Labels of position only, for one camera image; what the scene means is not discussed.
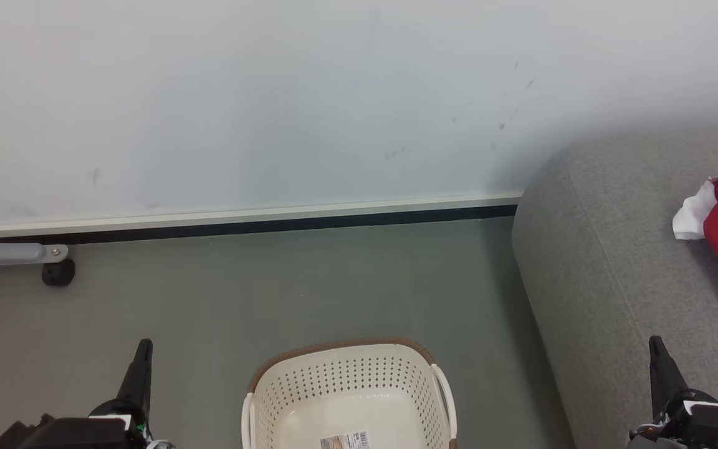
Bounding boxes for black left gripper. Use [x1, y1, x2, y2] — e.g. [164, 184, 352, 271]
[0, 339, 174, 449]

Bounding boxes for black caster wheel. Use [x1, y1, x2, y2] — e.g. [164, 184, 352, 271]
[42, 258, 77, 287]

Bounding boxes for grey fabric sofa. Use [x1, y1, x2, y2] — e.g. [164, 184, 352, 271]
[511, 125, 718, 449]

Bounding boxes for cream perforated laundry basket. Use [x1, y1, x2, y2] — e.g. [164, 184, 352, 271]
[241, 338, 459, 449]

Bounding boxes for printed paper label sticker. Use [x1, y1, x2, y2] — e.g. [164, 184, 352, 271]
[320, 430, 373, 449]

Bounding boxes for grey metal frame leg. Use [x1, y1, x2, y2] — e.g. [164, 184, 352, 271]
[0, 229, 70, 269]

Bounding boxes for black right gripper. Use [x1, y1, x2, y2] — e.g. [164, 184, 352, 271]
[626, 336, 718, 449]

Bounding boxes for black and white baseboard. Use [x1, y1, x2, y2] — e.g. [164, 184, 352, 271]
[0, 193, 523, 246]

